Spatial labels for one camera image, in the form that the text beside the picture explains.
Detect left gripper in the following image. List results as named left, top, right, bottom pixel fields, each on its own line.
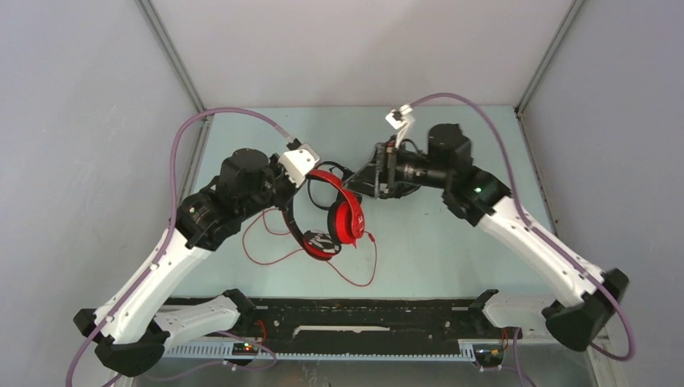
left=239, top=153, right=307, bottom=221

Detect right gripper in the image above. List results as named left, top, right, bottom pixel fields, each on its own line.
left=341, top=135, right=451, bottom=199

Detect small black foam headphones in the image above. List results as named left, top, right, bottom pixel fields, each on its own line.
left=307, top=160, right=352, bottom=210

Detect red headphones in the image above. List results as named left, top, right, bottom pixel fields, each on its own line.
left=241, top=168, right=379, bottom=288

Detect black headset with microphone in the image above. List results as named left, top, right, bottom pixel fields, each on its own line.
left=379, top=183, right=421, bottom=200

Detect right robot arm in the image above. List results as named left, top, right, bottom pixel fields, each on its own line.
left=344, top=123, right=629, bottom=352

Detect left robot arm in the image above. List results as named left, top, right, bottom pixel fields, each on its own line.
left=74, top=144, right=319, bottom=377

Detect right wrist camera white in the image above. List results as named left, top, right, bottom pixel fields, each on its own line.
left=386, top=104, right=415, bottom=148

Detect black mounting rail base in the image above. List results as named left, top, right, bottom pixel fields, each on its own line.
left=170, top=297, right=525, bottom=359

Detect left aluminium corner post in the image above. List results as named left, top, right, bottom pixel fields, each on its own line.
left=134, top=0, right=211, bottom=119

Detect aluminium corner post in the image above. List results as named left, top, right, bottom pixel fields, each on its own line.
left=515, top=0, right=588, bottom=116
left=134, top=0, right=211, bottom=119

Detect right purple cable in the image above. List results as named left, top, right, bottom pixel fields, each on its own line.
left=408, top=93, right=637, bottom=363

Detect purple cable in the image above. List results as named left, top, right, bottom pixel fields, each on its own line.
left=408, top=93, right=637, bottom=363
left=65, top=107, right=300, bottom=387

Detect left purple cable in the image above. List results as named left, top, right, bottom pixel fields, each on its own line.
left=65, top=107, right=300, bottom=387

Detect right aluminium corner post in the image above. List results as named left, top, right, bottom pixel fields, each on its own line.
left=515, top=0, right=588, bottom=116

